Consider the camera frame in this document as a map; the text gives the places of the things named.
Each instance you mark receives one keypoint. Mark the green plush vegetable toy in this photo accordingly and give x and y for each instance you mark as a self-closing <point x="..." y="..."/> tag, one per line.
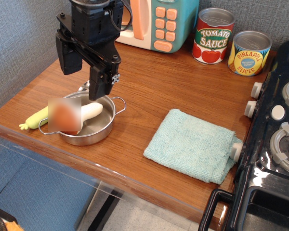
<point x="37" y="119"/>

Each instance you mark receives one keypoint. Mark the light blue cloth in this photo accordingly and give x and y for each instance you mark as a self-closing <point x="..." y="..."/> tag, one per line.
<point x="193" y="147"/>

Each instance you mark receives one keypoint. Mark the toy microwave teal and cream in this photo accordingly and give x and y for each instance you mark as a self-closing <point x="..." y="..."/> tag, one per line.
<point x="160" y="25"/>

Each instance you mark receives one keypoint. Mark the tomato sauce can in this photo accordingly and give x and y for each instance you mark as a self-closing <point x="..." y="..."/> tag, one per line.
<point x="213" y="31"/>

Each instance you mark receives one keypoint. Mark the pineapple slices can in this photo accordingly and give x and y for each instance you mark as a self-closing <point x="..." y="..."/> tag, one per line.
<point x="249" y="53"/>

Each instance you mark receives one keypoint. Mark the white stove knob rear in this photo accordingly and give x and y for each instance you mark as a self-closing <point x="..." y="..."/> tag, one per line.
<point x="256" y="89"/>

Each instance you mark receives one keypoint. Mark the white stove knob middle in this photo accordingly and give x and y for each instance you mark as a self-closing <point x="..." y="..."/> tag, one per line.
<point x="250" y="108"/>

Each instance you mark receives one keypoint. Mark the white stove knob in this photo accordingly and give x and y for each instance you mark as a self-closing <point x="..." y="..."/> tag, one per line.
<point x="256" y="89"/>
<point x="236" y="151"/>
<point x="250" y="108"/>

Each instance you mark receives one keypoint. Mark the orange plush toy corner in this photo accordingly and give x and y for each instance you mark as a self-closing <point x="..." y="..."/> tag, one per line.
<point x="9" y="224"/>

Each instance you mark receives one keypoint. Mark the white stove knob front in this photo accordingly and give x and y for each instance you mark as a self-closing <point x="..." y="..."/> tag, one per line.
<point x="236" y="151"/>

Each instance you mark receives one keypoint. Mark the black toy stove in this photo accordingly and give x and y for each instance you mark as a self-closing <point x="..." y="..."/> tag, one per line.
<point x="260" y="200"/>

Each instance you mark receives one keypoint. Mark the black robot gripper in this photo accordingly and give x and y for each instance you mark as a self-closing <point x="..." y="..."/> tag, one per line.
<point x="88" y="34"/>

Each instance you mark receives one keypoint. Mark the plush mushroom toy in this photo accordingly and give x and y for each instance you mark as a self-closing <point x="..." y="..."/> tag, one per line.
<point x="69" y="118"/>

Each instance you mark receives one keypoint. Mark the stainless steel pan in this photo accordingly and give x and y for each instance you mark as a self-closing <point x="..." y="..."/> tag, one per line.
<point x="94" y="129"/>

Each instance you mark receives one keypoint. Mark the metal spoon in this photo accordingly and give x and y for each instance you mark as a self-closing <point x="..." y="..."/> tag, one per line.
<point x="85" y="86"/>

